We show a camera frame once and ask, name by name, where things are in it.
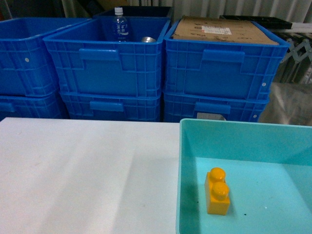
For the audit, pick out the brown cardboard box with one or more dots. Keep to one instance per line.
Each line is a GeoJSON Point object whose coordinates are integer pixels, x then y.
{"type": "Point", "coordinates": [220, 30]}

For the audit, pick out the yellow toy block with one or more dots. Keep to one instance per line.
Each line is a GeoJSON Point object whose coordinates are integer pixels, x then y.
{"type": "Point", "coordinates": [216, 192]}

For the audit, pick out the blue crate lower middle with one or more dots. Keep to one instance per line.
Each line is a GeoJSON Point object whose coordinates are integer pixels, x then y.
{"type": "Point", "coordinates": [104, 107]}

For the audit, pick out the blue crate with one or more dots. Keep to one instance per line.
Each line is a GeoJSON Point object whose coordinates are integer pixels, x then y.
{"type": "Point", "coordinates": [222, 69]}
{"type": "Point", "coordinates": [26, 67]}
{"type": "Point", "coordinates": [104, 107]}
{"type": "Point", "coordinates": [49, 106]}
{"type": "Point", "coordinates": [178, 107]}
{"type": "Point", "coordinates": [88, 60]}

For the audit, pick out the blue crate upper right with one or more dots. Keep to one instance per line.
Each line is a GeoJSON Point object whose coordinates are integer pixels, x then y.
{"type": "Point", "coordinates": [222, 69]}

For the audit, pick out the blue crate lower right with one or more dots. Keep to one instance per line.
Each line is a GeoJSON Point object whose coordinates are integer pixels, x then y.
{"type": "Point", "coordinates": [178, 107]}

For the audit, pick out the silver metal can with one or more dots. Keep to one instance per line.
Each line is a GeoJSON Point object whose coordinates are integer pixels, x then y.
{"type": "Point", "coordinates": [148, 40]}

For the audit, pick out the blue crate upper middle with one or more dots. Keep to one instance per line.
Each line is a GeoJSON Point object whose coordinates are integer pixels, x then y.
{"type": "Point", "coordinates": [88, 60]}

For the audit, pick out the clear water bottle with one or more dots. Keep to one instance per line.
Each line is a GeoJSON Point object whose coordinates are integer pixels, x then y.
{"type": "Point", "coordinates": [120, 26]}

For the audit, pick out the blue crate lower left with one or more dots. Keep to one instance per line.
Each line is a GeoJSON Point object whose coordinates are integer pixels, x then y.
{"type": "Point", "coordinates": [49, 106]}

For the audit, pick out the teal plastic tray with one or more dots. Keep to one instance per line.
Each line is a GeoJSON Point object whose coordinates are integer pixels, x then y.
{"type": "Point", "coordinates": [268, 170]}

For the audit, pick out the blue crate upper left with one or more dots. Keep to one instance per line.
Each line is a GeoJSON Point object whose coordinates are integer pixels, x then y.
{"type": "Point", "coordinates": [26, 67]}

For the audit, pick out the black plastic tray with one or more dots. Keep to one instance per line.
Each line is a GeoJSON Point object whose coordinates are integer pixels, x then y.
{"type": "Point", "coordinates": [266, 22]}

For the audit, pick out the expandable roller conveyor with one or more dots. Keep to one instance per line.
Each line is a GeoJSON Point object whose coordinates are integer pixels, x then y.
{"type": "Point", "coordinates": [297, 63]}

